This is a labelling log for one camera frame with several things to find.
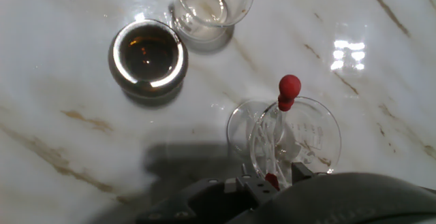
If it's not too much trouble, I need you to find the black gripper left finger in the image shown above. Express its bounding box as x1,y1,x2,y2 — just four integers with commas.
136,174,279,224

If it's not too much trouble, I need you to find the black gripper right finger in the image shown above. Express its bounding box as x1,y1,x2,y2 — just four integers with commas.
291,161,323,186

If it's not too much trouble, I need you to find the wide clear glass beaker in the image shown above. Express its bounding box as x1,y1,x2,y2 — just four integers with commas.
226,96,343,189

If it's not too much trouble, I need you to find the brown glass bottle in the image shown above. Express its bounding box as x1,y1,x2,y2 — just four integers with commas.
108,18,189,99

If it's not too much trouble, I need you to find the marble pattern board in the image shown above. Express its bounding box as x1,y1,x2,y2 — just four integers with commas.
0,0,436,224

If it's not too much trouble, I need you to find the small clear glass beaker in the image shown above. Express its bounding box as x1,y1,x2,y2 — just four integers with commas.
169,0,255,45

